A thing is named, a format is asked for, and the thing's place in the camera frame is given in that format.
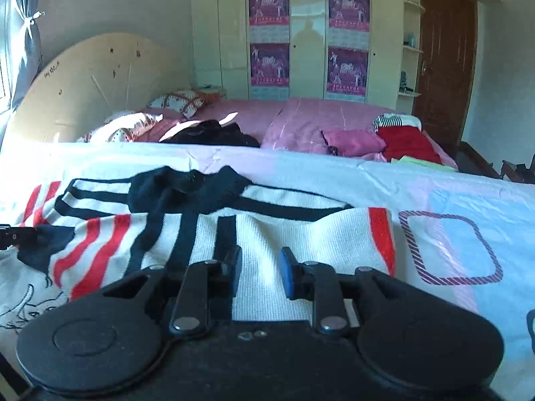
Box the grey curtain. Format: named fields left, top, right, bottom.
left=0, top=0, right=46, bottom=111

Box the black white striped cloth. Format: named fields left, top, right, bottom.
left=372, top=114, right=422, bottom=131

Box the dark wooden furniture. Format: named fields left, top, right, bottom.
left=455, top=140, right=535, bottom=183

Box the purple wall poster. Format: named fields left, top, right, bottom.
left=328, top=0, right=371, bottom=33
left=249, top=42, right=290, bottom=101
left=326, top=46, right=369, bottom=102
left=248, top=0, right=290, bottom=43

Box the pink quilt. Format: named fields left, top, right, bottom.
left=142, top=97, right=458, bottom=170

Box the round beige headboard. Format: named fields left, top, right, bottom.
left=2, top=32, right=197, bottom=145

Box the white cloth with line drawing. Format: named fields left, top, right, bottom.
left=0, top=253, right=73, bottom=337

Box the brown wooden door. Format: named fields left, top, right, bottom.
left=412, top=0, right=479, bottom=145

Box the red cloth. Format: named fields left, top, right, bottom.
left=375, top=125, right=443, bottom=164

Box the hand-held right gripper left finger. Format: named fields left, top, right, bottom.
left=100, top=245, right=243, bottom=338

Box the pink white pillow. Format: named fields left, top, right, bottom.
left=76, top=111, right=185, bottom=143

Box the magenta cloth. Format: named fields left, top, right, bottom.
left=320, top=128, right=387, bottom=156

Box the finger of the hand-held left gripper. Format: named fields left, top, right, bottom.
left=0, top=225, right=39, bottom=252

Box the cream wardrobe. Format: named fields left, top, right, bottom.
left=191, top=0, right=405, bottom=111

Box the yellow green cloth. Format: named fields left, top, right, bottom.
left=391, top=155, right=457, bottom=172

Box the cream wall shelf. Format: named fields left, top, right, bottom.
left=397, top=0, right=426, bottom=111

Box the black clothing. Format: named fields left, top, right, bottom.
left=160, top=119, right=261, bottom=148

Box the striped knit sweater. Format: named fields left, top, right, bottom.
left=17, top=165, right=397, bottom=325

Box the patterned white red pillow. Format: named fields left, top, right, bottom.
left=147, top=89, right=218, bottom=118

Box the window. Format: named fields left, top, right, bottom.
left=0, top=0, right=13, bottom=113

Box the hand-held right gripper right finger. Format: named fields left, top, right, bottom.
left=279, top=246, right=424, bottom=337

